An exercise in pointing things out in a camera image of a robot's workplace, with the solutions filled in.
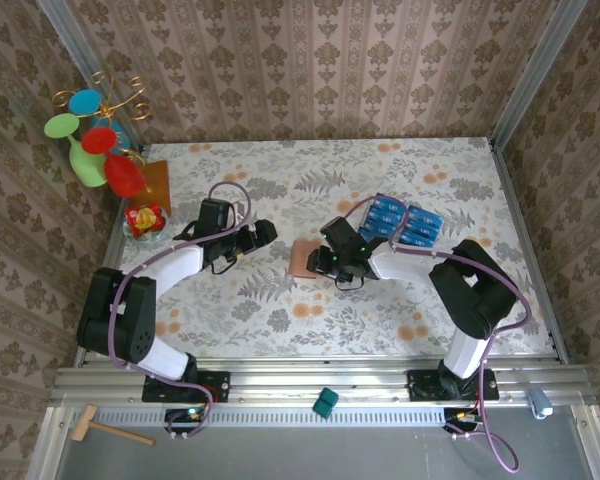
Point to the pink leather card holder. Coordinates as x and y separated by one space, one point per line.
300 260

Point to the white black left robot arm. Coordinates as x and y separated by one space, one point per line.
175 270

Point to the floral patterned table cover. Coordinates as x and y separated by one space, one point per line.
280 165

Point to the clear glass bowl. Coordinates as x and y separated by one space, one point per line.
155 235

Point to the red yellow snack packet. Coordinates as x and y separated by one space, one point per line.
142 220

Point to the brown wooden rack base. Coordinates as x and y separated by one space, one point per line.
157 182

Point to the red plastic wine glass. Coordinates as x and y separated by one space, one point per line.
125 175

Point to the small dark green box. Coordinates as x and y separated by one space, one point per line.
326 402

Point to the green plastic wine glass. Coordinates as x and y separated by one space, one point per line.
87 167

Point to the grey metal sheet panel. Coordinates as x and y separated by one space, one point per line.
330 450

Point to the blue plastic wine glass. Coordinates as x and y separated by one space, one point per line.
85 102

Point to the small wooden mallet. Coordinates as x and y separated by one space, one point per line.
83 424

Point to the grey white clamp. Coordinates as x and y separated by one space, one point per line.
540 404

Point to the aluminium table side rail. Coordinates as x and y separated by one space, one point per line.
112 250
529 250

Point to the wide aluminium frame rail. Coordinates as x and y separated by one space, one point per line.
280 380

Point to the aluminium corner post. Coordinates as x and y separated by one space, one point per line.
78 50
547 50

